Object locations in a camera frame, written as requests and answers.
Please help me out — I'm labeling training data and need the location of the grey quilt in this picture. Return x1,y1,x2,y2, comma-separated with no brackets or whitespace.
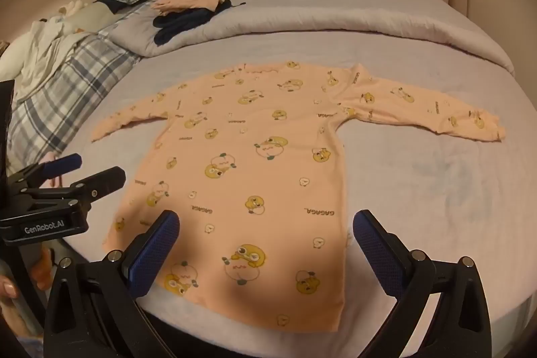
98,0,516,75

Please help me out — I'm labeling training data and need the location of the grey plaid pillow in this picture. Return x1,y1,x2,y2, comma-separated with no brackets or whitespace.
6,33,141,166

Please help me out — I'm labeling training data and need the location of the beige pillow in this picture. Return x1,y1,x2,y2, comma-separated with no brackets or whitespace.
63,1,118,36

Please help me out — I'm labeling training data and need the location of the person's left hand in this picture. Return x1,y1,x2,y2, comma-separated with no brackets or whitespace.
0,273,21,301

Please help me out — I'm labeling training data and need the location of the peach cartoon print shirt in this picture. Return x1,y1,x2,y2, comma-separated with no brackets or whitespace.
90,61,507,334

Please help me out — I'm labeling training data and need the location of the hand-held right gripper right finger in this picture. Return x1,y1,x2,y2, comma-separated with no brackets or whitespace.
352,209,491,358

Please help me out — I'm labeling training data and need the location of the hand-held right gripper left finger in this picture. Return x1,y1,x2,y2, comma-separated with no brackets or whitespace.
43,209,181,358

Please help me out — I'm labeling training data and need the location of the white crumpled cloth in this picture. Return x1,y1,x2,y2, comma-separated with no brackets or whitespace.
0,14,91,99

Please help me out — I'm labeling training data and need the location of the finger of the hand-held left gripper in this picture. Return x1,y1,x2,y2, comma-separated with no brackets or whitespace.
6,153,82,191
23,167,127,208

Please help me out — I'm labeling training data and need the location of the navy blue garment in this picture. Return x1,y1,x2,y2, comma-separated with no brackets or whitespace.
152,0,246,46

